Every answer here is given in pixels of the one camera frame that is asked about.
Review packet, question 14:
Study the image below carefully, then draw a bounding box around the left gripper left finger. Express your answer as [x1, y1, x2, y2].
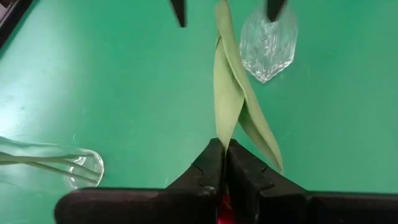
[54, 138, 226, 224]

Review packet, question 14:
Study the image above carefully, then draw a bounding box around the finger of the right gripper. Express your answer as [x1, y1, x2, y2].
[169, 0, 187, 29]
[266, 0, 289, 23]

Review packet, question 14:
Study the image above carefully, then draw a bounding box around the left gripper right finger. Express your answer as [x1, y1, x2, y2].
[226, 138, 398, 224]

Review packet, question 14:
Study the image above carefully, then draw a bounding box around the pink artificial tulip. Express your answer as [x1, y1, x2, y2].
[213, 0, 284, 224]

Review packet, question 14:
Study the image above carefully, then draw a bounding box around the ribbed clear glass vase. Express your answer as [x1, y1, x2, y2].
[238, 2, 299, 84]

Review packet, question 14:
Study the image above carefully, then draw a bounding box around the tall clear glass vase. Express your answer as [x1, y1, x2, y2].
[0, 135, 105, 190]

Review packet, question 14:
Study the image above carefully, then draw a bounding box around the green table mat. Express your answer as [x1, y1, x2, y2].
[0, 0, 398, 224]

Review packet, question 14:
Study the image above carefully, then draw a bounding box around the black table frame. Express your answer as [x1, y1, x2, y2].
[0, 0, 35, 50]

